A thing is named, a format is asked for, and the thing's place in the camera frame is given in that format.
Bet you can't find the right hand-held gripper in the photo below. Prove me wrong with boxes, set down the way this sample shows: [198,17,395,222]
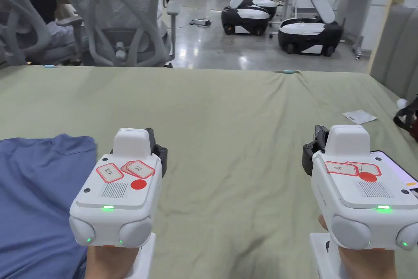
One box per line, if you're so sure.
[302,125,418,279]

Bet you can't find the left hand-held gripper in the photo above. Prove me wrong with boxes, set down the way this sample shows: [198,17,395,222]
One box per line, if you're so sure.
[69,127,169,279]

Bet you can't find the person's left hand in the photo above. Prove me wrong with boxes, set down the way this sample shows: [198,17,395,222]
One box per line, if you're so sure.
[85,245,142,279]

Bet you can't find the person's right hand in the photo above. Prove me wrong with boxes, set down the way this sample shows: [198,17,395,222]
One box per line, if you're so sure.
[318,215,418,279]

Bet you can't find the bed with pale green sheet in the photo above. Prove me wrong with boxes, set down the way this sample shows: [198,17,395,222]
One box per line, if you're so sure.
[0,64,418,279]

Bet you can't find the smartphone with lit screen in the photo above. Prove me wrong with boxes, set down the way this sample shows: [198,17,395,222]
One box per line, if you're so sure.
[370,150,418,194]

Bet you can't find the white and black wheeled robot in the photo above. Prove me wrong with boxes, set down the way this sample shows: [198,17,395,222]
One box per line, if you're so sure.
[278,0,344,56]
[221,0,279,36]

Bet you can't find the blue shirt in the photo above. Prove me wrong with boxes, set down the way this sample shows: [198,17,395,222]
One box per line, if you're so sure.
[0,133,98,279]

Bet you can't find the grey mesh office chair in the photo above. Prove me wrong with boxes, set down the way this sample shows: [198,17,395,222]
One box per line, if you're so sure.
[52,0,181,68]
[0,0,86,66]

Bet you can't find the beige wooden board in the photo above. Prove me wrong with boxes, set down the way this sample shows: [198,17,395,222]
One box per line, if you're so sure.
[368,0,406,77]

